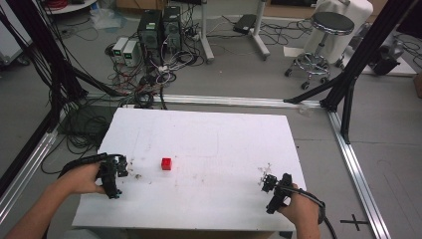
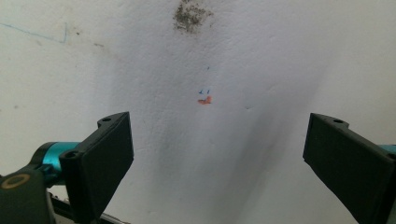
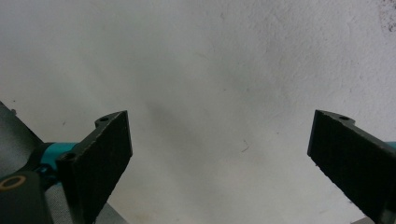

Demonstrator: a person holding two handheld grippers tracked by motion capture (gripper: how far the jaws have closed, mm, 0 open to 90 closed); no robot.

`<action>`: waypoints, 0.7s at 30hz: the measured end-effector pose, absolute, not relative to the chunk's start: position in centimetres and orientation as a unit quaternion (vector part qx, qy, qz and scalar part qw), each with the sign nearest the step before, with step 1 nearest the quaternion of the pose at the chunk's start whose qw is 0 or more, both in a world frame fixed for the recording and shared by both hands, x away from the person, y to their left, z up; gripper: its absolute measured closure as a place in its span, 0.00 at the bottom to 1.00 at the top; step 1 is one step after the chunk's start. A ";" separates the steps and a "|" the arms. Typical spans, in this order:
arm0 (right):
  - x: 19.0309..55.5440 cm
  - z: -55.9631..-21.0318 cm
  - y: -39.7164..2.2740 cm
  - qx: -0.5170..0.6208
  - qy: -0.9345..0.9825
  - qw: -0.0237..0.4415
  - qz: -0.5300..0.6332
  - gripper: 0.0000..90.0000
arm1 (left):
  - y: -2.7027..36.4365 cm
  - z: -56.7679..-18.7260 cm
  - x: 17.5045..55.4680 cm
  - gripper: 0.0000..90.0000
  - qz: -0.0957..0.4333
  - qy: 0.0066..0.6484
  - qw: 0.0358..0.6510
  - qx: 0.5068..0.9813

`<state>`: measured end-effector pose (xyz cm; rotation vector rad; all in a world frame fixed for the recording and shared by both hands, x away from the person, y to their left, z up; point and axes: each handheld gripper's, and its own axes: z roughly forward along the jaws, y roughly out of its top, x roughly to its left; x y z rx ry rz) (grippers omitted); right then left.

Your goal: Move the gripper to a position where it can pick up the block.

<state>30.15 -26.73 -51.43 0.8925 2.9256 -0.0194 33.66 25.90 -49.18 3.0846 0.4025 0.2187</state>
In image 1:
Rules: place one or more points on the small black computer tower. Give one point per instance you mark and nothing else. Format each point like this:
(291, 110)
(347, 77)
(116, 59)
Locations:
(172, 28)

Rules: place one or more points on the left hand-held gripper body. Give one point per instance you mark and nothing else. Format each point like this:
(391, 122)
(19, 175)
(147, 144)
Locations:
(108, 181)

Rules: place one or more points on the red cube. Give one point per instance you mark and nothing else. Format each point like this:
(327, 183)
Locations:
(166, 164)

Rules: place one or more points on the black frame post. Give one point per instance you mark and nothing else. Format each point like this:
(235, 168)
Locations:
(36, 43)
(368, 49)

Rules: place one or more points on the person's left hand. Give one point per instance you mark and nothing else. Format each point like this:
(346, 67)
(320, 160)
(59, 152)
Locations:
(81, 179)

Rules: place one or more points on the black round stool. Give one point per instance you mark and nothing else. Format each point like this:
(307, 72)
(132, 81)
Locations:
(326, 33)

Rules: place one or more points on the white table leg stand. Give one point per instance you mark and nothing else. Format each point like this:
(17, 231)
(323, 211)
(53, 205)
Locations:
(206, 40)
(260, 36)

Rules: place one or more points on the person's right hand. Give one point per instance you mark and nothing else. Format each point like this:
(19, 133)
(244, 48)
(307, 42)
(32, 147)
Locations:
(298, 207)

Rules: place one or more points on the round white table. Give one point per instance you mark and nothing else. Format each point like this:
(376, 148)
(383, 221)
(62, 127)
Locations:
(71, 6)

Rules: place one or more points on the large black computer tower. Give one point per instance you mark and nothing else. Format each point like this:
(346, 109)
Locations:
(150, 36)

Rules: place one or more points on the flat black box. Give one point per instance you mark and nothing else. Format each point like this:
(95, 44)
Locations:
(245, 24)

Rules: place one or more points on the aluminium floor rail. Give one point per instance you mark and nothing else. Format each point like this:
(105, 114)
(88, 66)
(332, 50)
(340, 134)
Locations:
(356, 172)
(229, 100)
(28, 166)

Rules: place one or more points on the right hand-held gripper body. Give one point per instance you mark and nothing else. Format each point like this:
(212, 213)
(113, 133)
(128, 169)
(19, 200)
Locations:
(280, 194)

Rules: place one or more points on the clear plastic bag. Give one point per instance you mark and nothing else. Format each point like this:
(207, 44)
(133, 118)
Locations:
(106, 18)

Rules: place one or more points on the white power strip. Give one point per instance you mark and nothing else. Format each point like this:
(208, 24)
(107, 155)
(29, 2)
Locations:
(163, 69)

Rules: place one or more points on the white bench power supply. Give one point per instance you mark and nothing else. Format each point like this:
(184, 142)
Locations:
(130, 53)
(118, 48)

